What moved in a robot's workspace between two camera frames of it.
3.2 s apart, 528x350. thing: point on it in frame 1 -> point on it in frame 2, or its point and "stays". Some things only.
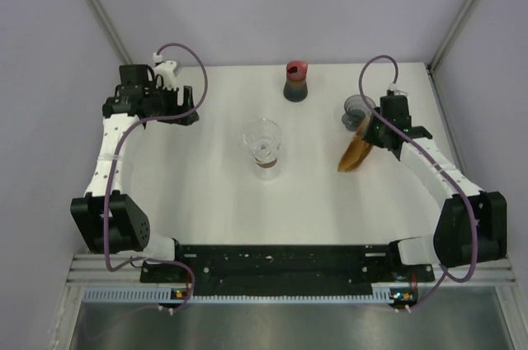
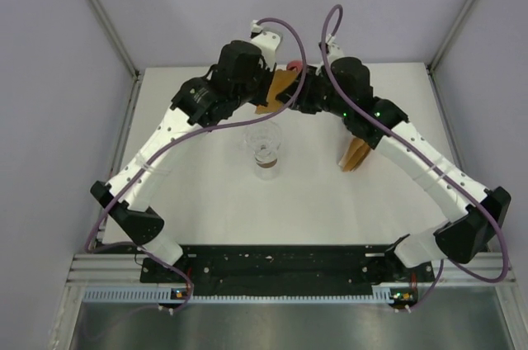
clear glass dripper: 262,138 stays
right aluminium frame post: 466,12 stays
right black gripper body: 376,128 -> 315,93
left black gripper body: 162,101 -> 255,91
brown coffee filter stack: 359,150 stays
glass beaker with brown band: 266,171 stays
